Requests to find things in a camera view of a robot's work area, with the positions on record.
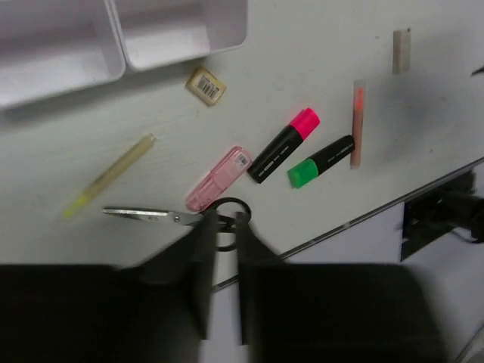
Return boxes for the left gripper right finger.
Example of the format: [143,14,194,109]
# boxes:
[234,211,484,363]

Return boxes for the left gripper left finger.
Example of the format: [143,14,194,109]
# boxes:
[1,212,218,362]

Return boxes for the yellow slim highlighter pen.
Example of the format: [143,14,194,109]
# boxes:
[61,134,157,219]

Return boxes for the green black highlighter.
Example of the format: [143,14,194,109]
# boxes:
[287,135,355,189]

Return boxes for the pink black highlighter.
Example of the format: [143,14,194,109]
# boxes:
[247,108,320,184]

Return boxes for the orange slim highlighter pen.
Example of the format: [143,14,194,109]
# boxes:
[350,80,366,169]

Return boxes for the pink correction tape case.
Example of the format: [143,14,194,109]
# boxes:
[185,146,252,212]

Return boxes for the small tan eraser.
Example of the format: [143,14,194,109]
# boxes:
[185,67,226,107]

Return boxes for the right white organizer tray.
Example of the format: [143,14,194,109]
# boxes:
[110,0,248,72]

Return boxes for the white organizer tray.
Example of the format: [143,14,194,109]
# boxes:
[1,1,126,109]
[110,0,248,72]

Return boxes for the left white organizer tray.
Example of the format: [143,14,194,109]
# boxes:
[1,1,126,109]

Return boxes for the white eraser stick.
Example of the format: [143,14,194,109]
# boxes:
[392,28,411,75]

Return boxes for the black handled scissors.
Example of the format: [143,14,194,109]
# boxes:
[102,197,252,253]

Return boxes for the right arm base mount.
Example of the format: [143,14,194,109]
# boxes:
[400,170,483,261]

